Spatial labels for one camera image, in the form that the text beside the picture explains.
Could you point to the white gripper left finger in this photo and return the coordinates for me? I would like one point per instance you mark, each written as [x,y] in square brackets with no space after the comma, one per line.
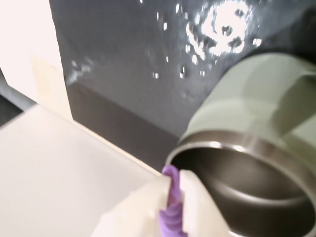
[138,217]

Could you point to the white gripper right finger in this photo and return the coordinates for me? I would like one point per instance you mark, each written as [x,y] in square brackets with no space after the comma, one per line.
[200,212]

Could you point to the purple ribbed pen grip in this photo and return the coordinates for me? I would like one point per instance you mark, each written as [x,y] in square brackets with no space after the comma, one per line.
[172,212]

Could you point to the black glossy table mat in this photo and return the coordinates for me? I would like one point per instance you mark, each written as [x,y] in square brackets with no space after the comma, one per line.
[138,81]

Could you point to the green steel mug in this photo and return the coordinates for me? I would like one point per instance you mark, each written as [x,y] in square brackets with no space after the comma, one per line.
[249,138]

